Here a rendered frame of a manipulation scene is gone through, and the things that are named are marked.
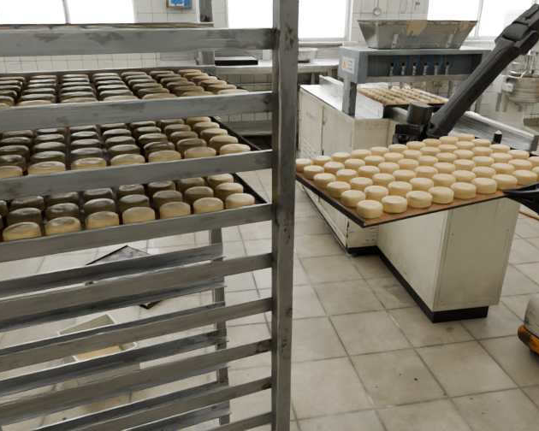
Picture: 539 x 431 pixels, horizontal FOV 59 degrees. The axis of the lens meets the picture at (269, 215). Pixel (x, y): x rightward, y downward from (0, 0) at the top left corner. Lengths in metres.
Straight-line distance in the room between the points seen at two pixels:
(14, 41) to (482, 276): 2.10
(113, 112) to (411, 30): 2.15
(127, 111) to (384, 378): 1.64
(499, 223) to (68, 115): 1.92
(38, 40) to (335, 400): 1.62
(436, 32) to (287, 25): 2.09
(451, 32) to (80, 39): 2.31
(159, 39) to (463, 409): 1.72
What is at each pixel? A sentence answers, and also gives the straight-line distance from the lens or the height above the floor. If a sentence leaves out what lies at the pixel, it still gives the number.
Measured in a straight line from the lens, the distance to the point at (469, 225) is 2.22.
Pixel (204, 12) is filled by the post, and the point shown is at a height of 1.36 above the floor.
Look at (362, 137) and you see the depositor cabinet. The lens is 2.63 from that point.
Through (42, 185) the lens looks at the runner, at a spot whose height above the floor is 1.14.
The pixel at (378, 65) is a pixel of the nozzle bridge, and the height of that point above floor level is 1.10.
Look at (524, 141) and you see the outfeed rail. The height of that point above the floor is 0.87.
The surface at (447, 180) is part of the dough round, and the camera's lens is 1.11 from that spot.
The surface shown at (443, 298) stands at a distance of 2.35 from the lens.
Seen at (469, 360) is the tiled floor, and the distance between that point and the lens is 2.28.
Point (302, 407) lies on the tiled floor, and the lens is 1.93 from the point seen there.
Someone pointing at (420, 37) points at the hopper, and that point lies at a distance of 2.73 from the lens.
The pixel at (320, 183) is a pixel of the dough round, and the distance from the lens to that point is 1.08.
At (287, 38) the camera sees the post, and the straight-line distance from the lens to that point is 0.71.
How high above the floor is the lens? 1.36
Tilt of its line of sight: 23 degrees down
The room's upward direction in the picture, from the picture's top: straight up
